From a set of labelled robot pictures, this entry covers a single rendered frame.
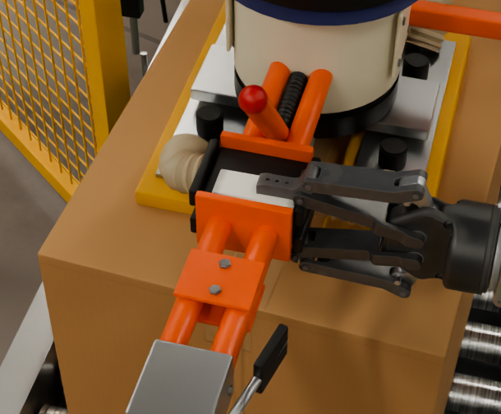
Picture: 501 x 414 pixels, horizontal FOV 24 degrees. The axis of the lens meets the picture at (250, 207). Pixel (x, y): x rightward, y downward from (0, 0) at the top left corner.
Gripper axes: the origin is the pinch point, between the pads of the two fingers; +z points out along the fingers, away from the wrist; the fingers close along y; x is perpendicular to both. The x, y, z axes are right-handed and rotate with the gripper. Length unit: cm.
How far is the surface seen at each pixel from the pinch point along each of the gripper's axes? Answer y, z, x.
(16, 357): 49, 35, 13
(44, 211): 108, 69, 90
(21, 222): 108, 72, 85
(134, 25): 39, 37, 69
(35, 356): 49, 32, 14
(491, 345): 55, -24, 34
